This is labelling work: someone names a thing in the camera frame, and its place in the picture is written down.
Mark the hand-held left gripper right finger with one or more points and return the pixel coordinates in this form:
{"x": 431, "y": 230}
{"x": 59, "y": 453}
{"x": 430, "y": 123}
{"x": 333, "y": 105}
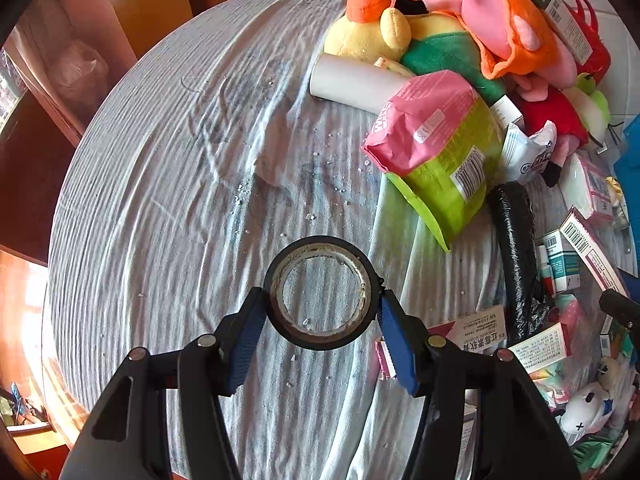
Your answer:
{"x": 400, "y": 350}

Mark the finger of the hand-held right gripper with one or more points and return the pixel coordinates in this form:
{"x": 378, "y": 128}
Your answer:
{"x": 620, "y": 307}

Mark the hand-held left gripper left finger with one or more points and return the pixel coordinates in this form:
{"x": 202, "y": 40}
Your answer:
{"x": 245, "y": 345}

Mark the black tape roll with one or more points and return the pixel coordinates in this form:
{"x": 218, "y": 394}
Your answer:
{"x": 280, "y": 325}

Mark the blue plastic container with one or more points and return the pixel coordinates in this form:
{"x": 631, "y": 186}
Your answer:
{"x": 629, "y": 160}

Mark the dark red white box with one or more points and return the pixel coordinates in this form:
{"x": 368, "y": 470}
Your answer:
{"x": 595, "y": 255}

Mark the teal white box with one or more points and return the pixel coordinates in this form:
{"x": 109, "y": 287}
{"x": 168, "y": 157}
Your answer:
{"x": 562, "y": 260}

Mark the white box red print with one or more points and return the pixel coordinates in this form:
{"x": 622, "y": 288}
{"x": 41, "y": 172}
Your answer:
{"x": 475, "y": 332}

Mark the white pink medicine box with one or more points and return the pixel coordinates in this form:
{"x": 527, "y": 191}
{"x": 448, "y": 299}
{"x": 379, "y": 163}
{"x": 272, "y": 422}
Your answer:
{"x": 542, "y": 350}

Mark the white plush toy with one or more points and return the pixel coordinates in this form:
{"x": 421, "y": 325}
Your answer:
{"x": 587, "y": 410}

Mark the black plastic bag roll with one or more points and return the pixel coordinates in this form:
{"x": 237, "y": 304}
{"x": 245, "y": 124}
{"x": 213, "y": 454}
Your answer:
{"x": 515, "y": 260}

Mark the pink tissue pack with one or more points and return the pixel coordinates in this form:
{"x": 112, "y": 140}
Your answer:
{"x": 592, "y": 190}

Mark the green wipes pack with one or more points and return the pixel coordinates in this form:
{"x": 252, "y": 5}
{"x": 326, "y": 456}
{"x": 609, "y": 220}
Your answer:
{"x": 597, "y": 452}

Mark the white small packet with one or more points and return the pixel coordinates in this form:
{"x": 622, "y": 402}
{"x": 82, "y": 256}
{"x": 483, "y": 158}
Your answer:
{"x": 525, "y": 155}

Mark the pink green snack pack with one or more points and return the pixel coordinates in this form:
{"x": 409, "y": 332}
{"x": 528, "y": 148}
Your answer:
{"x": 435, "y": 160}

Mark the green frog plush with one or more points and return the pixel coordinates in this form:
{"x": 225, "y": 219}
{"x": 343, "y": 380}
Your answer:
{"x": 592, "y": 102}

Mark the red plush toy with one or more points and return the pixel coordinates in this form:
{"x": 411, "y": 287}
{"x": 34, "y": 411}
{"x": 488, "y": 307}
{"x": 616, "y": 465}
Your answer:
{"x": 550, "y": 112}

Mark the red plastic basket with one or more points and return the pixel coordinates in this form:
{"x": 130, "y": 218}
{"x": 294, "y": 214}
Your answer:
{"x": 590, "y": 45}

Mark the white paper roll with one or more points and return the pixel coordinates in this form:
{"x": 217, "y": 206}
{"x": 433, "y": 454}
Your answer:
{"x": 350, "y": 82}

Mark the white barcode box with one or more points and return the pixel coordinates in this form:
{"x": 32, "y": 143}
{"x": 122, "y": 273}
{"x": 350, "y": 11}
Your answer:
{"x": 567, "y": 27}

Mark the orange pink plush toy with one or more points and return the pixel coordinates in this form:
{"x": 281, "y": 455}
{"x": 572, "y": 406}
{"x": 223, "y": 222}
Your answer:
{"x": 500, "y": 25}

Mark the yellow green plush toy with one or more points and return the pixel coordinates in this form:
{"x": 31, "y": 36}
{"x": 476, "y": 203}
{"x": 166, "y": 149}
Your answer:
{"x": 360, "y": 35}

